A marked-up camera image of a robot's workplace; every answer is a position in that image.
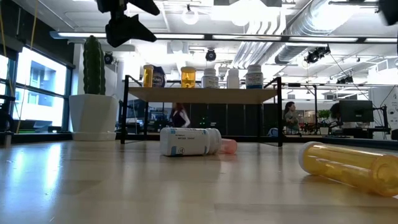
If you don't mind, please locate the slim white tube bottle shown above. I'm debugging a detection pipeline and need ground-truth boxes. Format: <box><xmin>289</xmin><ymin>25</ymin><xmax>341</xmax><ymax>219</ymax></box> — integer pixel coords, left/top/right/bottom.
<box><xmin>226</xmin><ymin>68</ymin><xmax>240</xmax><ymax>90</ymax></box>

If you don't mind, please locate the white globe pendant lamp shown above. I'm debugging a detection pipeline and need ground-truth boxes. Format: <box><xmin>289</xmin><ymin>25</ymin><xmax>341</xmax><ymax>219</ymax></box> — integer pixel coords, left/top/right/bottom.
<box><xmin>182</xmin><ymin>3</ymin><xmax>200</xmax><ymax>26</ymax></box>

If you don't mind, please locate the green cactus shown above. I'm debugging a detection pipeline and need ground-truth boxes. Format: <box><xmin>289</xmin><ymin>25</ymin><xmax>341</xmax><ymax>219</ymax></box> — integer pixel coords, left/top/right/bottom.
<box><xmin>83</xmin><ymin>35</ymin><xmax>106</xmax><ymax>96</ymax></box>

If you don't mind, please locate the person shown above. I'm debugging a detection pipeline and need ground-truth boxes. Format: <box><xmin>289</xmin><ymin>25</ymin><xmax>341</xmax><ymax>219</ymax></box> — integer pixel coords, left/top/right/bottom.
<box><xmin>329</xmin><ymin>102</ymin><xmax>341</xmax><ymax>128</ymax></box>
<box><xmin>170</xmin><ymin>102</ymin><xmax>191</xmax><ymax>128</ymax></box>
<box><xmin>282</xmin><ymin>101</ymin><xmax>302</xmax><ymax>135</ymax></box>

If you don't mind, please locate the white plant pot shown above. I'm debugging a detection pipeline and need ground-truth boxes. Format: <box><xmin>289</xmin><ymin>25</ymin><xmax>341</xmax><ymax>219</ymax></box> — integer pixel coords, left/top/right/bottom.
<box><xmin>68</xmin><ymin>94</ymin><xmax>119</xmax><ymax>142</ymax></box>

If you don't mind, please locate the black computer monitor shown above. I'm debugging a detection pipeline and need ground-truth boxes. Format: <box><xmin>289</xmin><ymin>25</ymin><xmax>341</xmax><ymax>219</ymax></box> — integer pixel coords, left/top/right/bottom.
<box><xmin>338</xmin><ymin>99</ymin><xmax>375</xmax><ymax>123</ymax></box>

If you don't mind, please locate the long amber vial white cap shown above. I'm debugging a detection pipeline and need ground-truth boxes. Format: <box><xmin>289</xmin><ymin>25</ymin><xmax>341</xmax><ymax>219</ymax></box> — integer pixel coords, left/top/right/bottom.
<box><xmin>298</xmin><ymin>141</ymin><xmax>398</xmax><ymax>198</ymax></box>

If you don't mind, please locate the wide amber bottle white cap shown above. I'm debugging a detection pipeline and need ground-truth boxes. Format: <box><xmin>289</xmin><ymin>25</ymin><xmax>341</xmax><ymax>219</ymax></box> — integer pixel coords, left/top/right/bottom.
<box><xmin>180</xmin><ymin>66</ymin><xmax>197</xmax><ymax>89</ymax></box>

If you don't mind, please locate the large silver ventilation duct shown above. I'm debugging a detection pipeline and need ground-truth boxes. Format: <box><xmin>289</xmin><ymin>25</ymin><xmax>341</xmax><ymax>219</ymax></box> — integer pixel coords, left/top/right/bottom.
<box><xmin>275</xmin><ymin>0</ymin><xmax>354</xmax><ymax>65</ymax></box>

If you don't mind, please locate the long linear ceiling light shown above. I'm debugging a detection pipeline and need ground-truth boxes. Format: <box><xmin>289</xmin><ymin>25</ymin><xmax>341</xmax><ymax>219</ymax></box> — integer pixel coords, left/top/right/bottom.
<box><xmin>49</xmin><ymin>30</ymin><xmax>398</xmax><ymax>45</ymax></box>

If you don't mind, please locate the pink vial white cap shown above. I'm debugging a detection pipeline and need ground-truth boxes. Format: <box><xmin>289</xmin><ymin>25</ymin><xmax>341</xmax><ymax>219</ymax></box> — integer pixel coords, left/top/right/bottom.
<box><xmin>219</xmin><ymin>138</ymin><xmax>239</xmax><ymax>155</ymax></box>

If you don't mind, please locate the yellow cable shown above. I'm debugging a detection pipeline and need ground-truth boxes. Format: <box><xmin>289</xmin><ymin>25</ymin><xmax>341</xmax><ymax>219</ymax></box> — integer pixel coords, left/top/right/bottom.
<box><xmin>15</xmin><ymin>0</ymin><xmax>39</xmax><ymax>134</ymax></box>

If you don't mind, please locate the white bottle blue band label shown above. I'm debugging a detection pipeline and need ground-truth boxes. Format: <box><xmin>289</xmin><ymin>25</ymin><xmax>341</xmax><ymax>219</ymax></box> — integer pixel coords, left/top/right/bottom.
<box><xmin>245</xmin><ymin>63</ymin><xmax>264</xmax><ymax>90</ymax></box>

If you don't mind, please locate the black cabinet row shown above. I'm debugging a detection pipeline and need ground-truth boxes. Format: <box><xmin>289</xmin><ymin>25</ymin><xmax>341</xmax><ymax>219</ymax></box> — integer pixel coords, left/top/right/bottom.
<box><xmin>189</xmin><ymin>102</ymin><xmax>280</xmax><ymax>136</ymax></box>

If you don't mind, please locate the white bottle pale blue label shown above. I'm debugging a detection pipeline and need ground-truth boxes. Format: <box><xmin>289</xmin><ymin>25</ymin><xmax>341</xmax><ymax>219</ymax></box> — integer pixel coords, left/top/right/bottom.
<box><xmin>159</xmin><ymin>126</ymin><xmax>223</xmax><ymax>157</ymax></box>

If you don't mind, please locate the small green potted plant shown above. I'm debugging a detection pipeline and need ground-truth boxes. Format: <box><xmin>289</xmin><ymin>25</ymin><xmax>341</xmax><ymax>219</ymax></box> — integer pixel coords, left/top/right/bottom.
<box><xmin>317</xmin><ymin>109</ymin><xmax>331</xmax><ymax>135</ymax></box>

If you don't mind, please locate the blue cap antacid bottle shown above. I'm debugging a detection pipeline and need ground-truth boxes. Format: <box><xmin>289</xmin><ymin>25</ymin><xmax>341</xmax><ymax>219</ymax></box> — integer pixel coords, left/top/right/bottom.
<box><xmin>151</xmin><ymin>65</ymin><xmax>167</xmax><ymax>88</ymax></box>

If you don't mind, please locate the white bottle grey label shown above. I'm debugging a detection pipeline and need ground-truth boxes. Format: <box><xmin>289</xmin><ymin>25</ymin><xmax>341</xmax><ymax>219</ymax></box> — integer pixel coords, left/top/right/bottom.
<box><xmin>201</xmin><ymin>67</ymin><xmax>220</xmax><ymax>89</ymax></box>

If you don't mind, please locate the black track spotlight cluster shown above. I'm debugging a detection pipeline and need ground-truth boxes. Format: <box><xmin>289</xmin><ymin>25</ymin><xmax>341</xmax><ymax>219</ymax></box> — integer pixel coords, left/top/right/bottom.
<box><xmin>303</xmin><ymin>45</ymin><xmax>331</xmax><ymax>65</ymax></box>
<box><xmin>335</xmin><ymin>73</ymin><xmax>354</xmax><ymax>85</ymax></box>

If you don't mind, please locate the black aluminium frame rail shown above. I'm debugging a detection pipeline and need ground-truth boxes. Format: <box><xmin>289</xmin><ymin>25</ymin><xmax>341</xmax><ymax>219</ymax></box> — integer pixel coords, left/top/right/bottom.
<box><xmin>12</xmin><ymin>132</ymin><xmax>74</xmax><ymax>144</ymax></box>
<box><xmin>323</xmin><ymin>136</ymin><xmax>398</xmax><ymax>151</ymax></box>

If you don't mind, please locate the small amber vial white cap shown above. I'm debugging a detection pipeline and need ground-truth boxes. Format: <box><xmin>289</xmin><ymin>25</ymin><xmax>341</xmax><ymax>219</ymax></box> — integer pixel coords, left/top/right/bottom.
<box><xmin>142</xmin><ymin>64</ymin><xmax>154</xmax><ymax>88</ymax></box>

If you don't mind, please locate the wooden shelf black metal frame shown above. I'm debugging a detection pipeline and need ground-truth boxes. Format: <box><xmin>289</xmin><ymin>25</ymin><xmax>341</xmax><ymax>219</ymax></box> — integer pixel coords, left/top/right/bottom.
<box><xmin>120</xmin><ymin>74</ymin><xmax>284</xmax><ymax>147</ymax></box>

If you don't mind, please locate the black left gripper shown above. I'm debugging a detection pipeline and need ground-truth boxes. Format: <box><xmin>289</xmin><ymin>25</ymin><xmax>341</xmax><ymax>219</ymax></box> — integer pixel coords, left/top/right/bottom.
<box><xmin>96</xmin><ymin>0</ymin><xmax>161</xmax><ymax>48</ymax></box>

